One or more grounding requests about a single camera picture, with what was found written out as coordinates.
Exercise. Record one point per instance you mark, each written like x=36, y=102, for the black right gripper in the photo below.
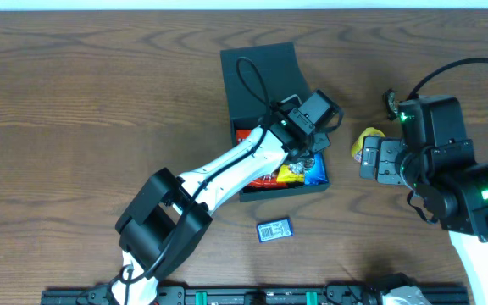
x=379, y=158

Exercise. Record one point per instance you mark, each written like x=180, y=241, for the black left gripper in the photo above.
x=305, y=153

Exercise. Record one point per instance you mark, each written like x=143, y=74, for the yellow Mentos gum bottle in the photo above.
x=357, y=146

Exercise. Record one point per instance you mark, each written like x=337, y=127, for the blue Oreo cookie pack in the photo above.
x=314, y=171

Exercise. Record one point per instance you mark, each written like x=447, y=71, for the blue Eclipse mints tin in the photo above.
x=274, y=230

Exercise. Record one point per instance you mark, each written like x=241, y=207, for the yellow Hacks candy bag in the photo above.
x=291, y=173

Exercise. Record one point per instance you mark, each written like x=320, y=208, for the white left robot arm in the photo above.
x=170, y=214

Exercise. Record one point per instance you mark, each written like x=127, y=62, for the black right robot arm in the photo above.
x=435, y=160

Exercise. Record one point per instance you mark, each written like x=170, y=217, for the black crumpled snack wrapper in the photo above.
x=391, y=104

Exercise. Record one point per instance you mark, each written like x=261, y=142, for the dark green open box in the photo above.
x=277, y=64

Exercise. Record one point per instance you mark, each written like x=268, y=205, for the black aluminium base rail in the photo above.
x=390, y=289

